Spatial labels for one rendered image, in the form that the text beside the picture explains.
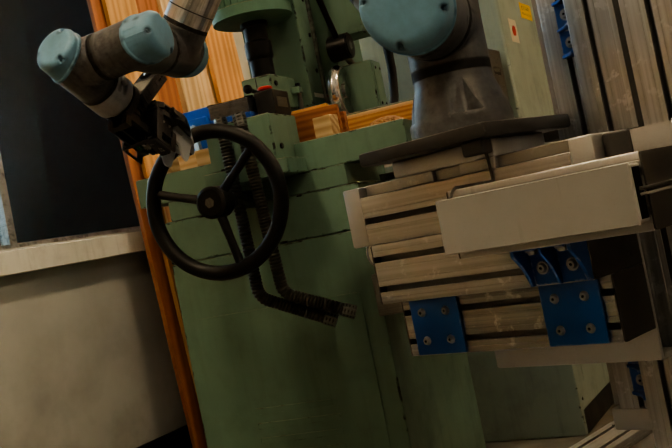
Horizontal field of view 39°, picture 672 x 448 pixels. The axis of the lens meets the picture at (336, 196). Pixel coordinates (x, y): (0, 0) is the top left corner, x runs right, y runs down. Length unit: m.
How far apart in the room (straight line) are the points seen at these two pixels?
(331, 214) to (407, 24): 0.72
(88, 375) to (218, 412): 1.45
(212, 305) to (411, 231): 0.71
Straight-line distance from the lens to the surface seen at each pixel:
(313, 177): 1.87
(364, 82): 2.18
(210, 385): 2.02
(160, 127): 1.59
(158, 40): 1.42
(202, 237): 1.98
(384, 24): 1.23
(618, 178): 1.07
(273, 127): 1.82
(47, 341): 3.31
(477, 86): 1.35
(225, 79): 4.14
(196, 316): 2.01
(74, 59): 1.46
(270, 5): 2.05
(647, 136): 1.21
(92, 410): 3.43
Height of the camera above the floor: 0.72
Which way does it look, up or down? 2 degrees up
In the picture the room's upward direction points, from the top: 11 degrees counter-clockwise
